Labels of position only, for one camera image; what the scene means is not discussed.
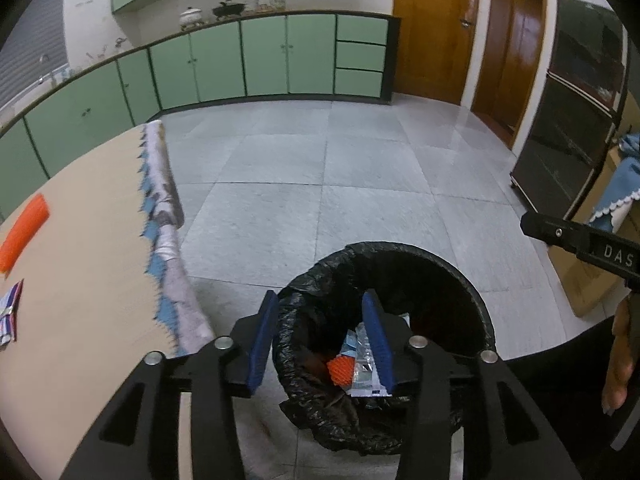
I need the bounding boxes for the black trash bin with bag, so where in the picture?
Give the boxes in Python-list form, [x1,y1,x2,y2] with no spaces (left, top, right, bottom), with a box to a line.
[272,242,496,455]

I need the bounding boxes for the orange foam net sleeve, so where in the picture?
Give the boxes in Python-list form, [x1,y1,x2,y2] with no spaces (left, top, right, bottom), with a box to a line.
[0,193,50,274]

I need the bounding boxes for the person's right hand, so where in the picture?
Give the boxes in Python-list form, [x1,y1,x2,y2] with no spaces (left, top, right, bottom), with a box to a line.
[602,298,634,415]

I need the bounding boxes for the brown wooden door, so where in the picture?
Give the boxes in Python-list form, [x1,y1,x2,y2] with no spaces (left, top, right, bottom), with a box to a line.
[393,0,478,104]
[472,0,544,148]

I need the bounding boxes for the black glass cabinet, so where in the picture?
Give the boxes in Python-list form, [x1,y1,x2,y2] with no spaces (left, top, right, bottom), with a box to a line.
[511,0,628,219]

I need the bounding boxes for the cardboard box with blue cloth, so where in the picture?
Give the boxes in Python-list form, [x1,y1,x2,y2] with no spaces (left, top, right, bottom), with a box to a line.
[546,132,640,318]

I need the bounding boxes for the colourful snack wrapper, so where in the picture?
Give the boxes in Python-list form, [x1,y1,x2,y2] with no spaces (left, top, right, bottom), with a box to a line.
[0,280,24,347]

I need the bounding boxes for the black wok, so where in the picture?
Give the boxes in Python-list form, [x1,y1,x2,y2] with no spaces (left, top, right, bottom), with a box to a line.
[212,0,246,21]

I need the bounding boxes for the green lower kitchen cabinets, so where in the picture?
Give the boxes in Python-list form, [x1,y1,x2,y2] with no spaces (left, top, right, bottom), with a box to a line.
[1,11,400,217]

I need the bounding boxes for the beige tablecloth with blue trim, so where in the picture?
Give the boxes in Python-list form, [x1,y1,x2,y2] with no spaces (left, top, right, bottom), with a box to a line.
[1,121,214,479]

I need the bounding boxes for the grey window blind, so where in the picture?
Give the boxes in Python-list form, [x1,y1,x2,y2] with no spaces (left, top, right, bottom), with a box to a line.
[1,0,67,106]

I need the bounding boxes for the orange foam net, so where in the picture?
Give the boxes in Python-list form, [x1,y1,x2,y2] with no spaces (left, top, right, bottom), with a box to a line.
[326,354,356,388]

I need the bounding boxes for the white cooking pot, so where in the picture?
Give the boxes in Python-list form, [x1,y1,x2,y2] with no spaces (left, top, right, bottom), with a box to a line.
[179,6,204,30]

